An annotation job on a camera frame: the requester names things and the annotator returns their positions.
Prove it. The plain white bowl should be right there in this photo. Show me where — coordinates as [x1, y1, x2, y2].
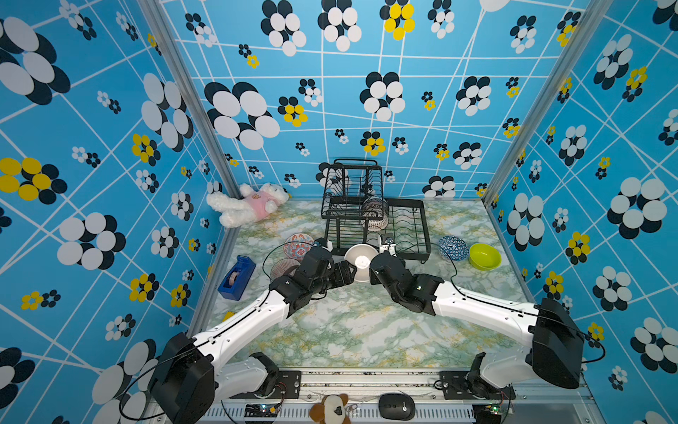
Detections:
[344, 244, 378, 283]

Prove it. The brown white patterned bowl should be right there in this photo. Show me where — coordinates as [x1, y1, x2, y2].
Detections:
[362, 200, 388, 232]

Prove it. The blue triangle pattern bowl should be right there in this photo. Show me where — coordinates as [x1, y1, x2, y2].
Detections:
[438, 235, 470, 261]

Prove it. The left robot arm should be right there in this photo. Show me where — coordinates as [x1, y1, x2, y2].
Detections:
[148, 247, 358, 423]

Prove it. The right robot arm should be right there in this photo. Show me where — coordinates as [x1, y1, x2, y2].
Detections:
[370, 253, 586, 399]

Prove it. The red blue patterned bowl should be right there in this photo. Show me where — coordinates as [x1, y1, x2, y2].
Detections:
[284, 232, 314, 261]

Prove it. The pink striped bowl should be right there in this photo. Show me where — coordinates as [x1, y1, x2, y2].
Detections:
[270, 258, 300, 280]

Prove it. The lime green bowl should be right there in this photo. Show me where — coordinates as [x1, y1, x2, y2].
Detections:
[469, 243, 502, 271]

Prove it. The blue tape dispenser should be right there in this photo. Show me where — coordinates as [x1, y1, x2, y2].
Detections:
[217, 255, 256, 301]

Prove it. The white plush toy pink shirt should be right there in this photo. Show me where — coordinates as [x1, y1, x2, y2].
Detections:
[207, 183, 290, 229]

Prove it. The brown plush dog toy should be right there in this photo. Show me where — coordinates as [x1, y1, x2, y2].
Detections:
[309, 394, 351, 424]

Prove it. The black computer mouse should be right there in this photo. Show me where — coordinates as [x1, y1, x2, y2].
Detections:
[378, 392, 416, 422]

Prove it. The left circuit board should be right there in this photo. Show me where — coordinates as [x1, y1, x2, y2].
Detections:
[244, 404, 280, 419]

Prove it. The circuit board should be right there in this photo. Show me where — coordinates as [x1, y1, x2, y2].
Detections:
[244, 404, 280, 419]
[472, 404, 503, 423]

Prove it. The right circuit board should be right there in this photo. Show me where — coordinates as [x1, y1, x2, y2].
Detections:
[472, 404, 503, 423]

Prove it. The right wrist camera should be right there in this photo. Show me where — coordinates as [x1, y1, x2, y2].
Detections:
[379, 237, 397, 256]

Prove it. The black wire dish rack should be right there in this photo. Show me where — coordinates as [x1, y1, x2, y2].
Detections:
[316, 158, 432, 263]

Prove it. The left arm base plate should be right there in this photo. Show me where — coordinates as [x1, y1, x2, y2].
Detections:
[232, 370, 302, 400]

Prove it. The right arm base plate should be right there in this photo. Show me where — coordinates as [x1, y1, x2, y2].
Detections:
[434, 370, 516, 401]

